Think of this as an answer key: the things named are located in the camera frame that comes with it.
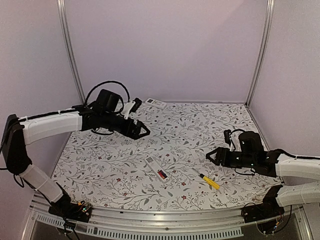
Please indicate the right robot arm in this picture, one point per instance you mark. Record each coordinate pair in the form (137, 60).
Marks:
(272, 163)

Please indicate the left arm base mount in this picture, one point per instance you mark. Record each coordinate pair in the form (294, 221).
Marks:
(65, 208)

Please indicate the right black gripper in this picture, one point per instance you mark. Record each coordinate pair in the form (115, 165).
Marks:
(221, 152)

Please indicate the right aluminium frame post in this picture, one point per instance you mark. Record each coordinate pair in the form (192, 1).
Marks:
(262, 50)

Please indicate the white battery cover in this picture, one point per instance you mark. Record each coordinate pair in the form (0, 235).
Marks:
(194, 154)

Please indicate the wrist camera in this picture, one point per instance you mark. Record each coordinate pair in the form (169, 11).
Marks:
(226, 134)
(137, 104)

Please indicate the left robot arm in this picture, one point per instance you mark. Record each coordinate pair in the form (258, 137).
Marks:
(100, 114)

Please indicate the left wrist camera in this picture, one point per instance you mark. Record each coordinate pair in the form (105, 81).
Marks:
(137, 104)

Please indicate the front aluminium rail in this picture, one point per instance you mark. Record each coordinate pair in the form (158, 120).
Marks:
(124, 224)

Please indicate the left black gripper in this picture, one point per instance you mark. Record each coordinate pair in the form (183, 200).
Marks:
(134, 134)

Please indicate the white air conditioner remote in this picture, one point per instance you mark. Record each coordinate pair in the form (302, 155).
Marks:
(155, 167)

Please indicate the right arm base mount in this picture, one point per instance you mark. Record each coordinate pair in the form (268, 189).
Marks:
(269, 208)

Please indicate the aluminium frame post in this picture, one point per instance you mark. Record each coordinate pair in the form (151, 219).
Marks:
(262, 50)
(62, 12)

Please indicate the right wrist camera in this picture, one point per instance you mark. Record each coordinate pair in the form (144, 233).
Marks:
(226, 134)

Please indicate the yellow handled screwdriver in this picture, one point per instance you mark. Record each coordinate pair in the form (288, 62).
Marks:
(207, 180)

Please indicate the left aluminium frame post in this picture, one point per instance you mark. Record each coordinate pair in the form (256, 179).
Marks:
(62, 12)

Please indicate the floral patterned table mat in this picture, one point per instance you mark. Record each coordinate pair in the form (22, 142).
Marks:
(110, 171)

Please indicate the red black battery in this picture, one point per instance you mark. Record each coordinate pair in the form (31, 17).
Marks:
(162, 174)

